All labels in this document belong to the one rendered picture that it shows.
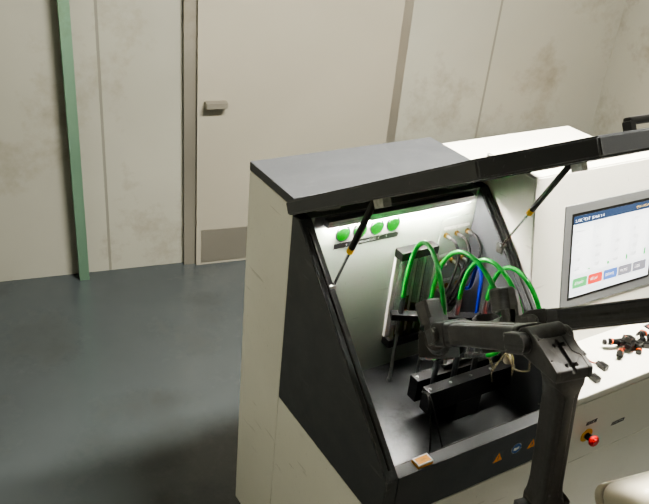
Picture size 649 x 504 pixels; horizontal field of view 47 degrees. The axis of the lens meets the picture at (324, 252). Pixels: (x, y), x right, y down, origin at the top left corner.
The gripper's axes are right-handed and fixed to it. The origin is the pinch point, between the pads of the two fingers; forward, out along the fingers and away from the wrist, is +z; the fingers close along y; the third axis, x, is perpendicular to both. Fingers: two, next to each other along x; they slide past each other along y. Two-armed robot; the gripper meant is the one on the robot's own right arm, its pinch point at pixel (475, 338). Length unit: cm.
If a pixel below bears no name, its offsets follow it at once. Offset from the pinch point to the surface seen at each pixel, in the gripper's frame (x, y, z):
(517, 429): -14.5, -25.4, 13.6
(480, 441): -1.5, -27.2, 11.6
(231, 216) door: 24, 120, 245
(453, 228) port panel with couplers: -12.0, 39.1, 25.3
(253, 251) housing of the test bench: 51, 40, 40
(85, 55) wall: 102, 187, 172
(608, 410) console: -54, -24, 27
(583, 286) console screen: -54, 16, 24
